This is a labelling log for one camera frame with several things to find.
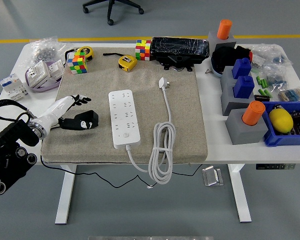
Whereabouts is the grey-brown mat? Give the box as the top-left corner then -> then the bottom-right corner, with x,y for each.
40,46 -> 209,165

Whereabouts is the white power strip cord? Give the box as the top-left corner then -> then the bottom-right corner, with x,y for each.
125,76 -> 177,186

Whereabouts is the yellow black tape measure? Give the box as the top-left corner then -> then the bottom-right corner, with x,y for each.
76,46 -> 95,62

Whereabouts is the colourful puzzle cube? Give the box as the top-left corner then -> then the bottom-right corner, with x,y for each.
135,39 -> 153,62
66,51 -> 88,75

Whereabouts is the silver metal piece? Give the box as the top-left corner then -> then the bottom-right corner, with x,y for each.
201,165 -> 225,187

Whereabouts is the black table control panel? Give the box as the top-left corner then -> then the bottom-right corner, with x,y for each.
255,163 -> 296,171

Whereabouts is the light blue bowl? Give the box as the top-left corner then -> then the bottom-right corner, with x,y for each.
210,57 -> 225,79

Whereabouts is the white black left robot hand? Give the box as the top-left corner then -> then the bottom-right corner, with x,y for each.
39,94 -> 93,137

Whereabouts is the black plug adapter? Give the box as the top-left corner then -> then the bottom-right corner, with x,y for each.
74,109 -> 100,131

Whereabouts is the grey block with hole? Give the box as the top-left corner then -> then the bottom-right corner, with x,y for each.
207,31 -> 237,52
224,108 -> 269,146

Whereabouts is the yellow tape measure with strap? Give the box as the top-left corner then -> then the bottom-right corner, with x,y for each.
102,51 -> 138,73

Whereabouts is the clear bag of blue parts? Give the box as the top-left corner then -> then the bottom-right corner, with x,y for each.
262,63 -> 291,91

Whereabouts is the black wrapped case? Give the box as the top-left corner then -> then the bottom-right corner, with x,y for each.
149,36 -> 210,62

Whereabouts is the clear bag of resistors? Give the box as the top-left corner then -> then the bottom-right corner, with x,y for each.
277,86 -> 300,103

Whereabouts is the blue plastic bin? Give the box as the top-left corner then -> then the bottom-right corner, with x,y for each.
261,100 -> 300,148

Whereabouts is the white blue circuit breaker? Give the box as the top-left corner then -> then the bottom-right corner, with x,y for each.
0,72 -> 30,102

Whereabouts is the orange cylinder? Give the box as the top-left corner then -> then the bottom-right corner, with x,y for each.
216,19 -> 233,41
241,100 -> 266,127

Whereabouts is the blue peg block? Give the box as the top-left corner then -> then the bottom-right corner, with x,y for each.
233,75 -> 255,100
231,57 -> 253,80

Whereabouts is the yellow floor tape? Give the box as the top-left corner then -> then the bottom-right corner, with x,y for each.
0,34 -> 300,45

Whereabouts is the black cloth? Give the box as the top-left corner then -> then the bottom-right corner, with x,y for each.
211,44 -> 252,76

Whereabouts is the yellow lemon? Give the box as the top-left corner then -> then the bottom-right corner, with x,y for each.
268,107 -> 294,133

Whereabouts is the white table leg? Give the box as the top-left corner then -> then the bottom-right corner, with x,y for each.
54,164 -> 78,225
227,163 -> 253,223

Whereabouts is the white wall socket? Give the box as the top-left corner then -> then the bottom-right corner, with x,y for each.
26,60 -> 52,89
47,59 -> 66,81

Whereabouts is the purple tray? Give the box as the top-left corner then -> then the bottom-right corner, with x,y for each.
24,58 -> 66,94

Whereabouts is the grey stepped block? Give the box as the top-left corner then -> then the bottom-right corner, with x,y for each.
219,66 -> 256,117

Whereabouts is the clear bag of screws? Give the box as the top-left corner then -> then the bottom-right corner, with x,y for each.
24,36 -> 75,68

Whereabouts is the white power strip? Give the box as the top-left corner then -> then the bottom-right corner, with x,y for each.
108,89 -> 142,150

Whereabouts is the black office chair base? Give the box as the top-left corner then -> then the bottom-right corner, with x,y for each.
82,0 -> 145,26

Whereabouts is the black metal bracket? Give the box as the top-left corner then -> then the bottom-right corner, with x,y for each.
156,55 -> 194,73

